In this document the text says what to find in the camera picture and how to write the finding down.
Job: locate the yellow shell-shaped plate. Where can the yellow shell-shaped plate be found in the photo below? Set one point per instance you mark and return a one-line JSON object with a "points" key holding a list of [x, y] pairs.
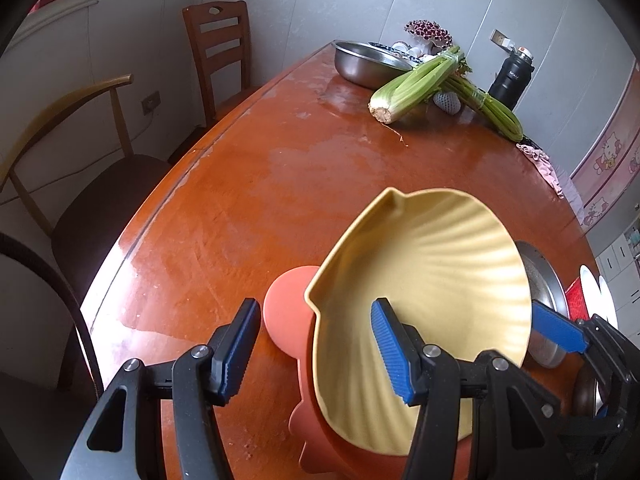
{"points": [[449, 268]]}

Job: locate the steel bowl at back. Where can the steel bowl at back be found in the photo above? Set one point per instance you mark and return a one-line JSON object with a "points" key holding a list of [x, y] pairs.
{"points": [[367, 66]]}

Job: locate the white foam-net fruit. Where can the white foam-net fruit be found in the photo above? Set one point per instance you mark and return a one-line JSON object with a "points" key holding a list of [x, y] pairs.
{"points": [[448, 102]]}

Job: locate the brown wooden slat chair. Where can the brown wooden slat chair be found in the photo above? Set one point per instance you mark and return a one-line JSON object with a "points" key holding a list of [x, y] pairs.
{"points": [[219, 36]]}

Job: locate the black thermos bottle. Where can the black thermos bottle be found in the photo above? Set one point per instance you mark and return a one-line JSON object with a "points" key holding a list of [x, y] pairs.
{"points": [[515, 73]]}

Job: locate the hello kitty pink curtain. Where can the hello kitty pink curtain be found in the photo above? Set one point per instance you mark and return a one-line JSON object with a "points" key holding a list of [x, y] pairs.
{"points": [[613, 162]]}

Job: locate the celery bunch front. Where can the celery bunch front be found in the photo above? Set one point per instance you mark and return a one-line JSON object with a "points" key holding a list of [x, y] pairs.
{"points": [[396, 98]]}

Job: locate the orange pig-shaped plate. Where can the orange pig-shaped plate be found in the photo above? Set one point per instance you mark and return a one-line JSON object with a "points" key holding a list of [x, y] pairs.
{"points": [[290, 323]]}

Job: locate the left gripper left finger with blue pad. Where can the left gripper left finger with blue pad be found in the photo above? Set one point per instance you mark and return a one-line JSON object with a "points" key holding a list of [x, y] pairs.
{"points": [[232, 346]]}

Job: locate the red noodle bowl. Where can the red noodle bowl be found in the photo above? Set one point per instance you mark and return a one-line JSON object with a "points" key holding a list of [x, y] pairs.
{"points": [[607, 307], [583, 297]]}

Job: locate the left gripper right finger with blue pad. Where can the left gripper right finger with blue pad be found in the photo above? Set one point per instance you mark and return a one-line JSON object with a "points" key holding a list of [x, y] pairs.
{"points": [[401, 355]]}

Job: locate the pink cloth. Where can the pink cloth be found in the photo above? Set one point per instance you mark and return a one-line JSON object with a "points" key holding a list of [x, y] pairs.
{"points": [[543, 165]]}

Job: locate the celery bunch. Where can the celery bunch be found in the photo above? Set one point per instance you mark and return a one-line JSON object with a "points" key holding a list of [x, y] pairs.
{"points": [[500, 116], [396, 98]]}

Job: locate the steel mixing bowl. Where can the steel mixing bowl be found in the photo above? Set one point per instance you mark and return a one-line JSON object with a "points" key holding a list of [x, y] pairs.
{"points": [[588, 396]]}

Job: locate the celery bunch rear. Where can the celery bunch rear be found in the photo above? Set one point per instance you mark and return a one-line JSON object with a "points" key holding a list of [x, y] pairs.
{"points": [[500, 116]]}

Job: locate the white shelf cabinet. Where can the white shelf cabinet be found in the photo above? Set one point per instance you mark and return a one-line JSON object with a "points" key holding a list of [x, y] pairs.
{"points": [[619, 264]]}

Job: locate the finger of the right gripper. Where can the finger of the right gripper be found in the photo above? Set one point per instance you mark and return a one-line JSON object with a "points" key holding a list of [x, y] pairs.
{"points": [[557, 328]]}

